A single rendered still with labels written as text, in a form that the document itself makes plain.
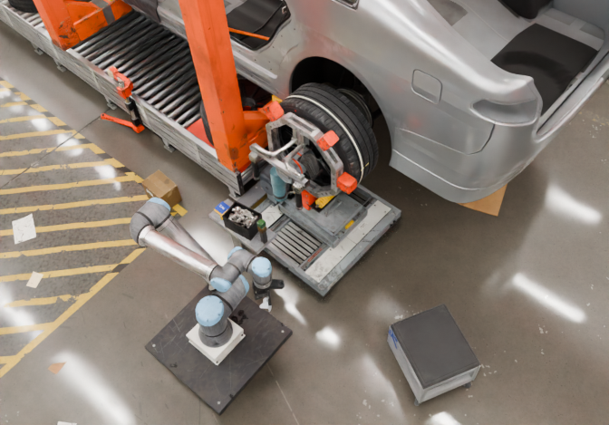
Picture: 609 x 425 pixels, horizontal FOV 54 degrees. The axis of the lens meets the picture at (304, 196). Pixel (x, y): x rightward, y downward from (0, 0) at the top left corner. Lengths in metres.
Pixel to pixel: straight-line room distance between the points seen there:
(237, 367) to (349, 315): 0.83
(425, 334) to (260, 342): 0.92
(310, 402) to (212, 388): 0.60
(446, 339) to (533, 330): 0.72
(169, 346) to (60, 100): 2.76
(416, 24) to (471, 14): 1.37
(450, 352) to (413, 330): 0.23
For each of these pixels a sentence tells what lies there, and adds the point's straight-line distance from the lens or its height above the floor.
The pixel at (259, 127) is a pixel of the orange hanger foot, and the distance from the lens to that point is 3.88.
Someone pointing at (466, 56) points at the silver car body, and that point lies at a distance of 2.88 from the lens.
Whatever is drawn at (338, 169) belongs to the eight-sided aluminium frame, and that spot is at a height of 0.95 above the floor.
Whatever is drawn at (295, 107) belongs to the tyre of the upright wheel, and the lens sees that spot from 3.35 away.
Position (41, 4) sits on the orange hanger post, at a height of 0.94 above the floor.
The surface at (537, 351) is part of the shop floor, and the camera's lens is 3.96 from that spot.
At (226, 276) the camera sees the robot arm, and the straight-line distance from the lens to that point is 2.86.
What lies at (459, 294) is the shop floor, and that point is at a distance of 4.02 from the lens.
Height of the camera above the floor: 3.47
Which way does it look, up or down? 52 degrees down
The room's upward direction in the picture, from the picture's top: 4 degrees counter-clockwise
